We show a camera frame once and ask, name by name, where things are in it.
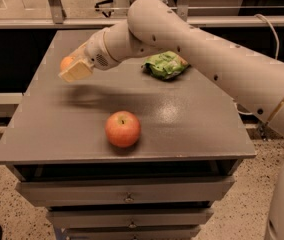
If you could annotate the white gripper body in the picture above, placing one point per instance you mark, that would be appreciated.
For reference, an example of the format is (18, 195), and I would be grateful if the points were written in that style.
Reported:
(96, 51)

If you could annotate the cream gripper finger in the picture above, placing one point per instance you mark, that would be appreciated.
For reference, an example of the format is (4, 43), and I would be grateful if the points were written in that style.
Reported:
(78, 52)
(77, 70)

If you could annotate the orange fruit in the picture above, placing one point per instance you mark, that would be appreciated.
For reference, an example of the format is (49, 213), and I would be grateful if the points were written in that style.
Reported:
(65, 62)

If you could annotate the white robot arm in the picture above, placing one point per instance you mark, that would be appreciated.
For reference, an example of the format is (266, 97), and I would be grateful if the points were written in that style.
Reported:
(253, 80)

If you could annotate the red apple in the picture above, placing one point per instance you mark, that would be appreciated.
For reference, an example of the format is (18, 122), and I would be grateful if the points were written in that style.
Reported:
(122, 129)

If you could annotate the green snack bag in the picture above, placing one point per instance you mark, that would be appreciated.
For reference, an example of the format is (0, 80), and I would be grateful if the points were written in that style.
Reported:
(165, 66)

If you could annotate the grey drawer cabinet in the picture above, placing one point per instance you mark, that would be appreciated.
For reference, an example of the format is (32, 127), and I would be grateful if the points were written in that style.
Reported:
(121, 155)

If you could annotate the top grey drawer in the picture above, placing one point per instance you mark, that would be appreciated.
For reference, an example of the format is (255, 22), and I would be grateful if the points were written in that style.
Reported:
(125, 191)

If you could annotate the grey drawer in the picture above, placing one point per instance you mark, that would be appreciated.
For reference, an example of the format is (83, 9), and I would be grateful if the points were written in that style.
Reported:
(125, 191)
(143, 233)
(130, 218)

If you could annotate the middle grey drawer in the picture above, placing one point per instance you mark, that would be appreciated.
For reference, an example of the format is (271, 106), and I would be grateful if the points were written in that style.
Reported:
(130, 218)

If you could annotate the bottom grey drawer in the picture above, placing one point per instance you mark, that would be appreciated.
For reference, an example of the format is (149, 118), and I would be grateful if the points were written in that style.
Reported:
(143, 233)

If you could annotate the grey metal railing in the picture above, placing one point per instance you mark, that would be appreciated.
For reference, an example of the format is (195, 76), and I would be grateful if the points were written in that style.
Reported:
(75, 14)

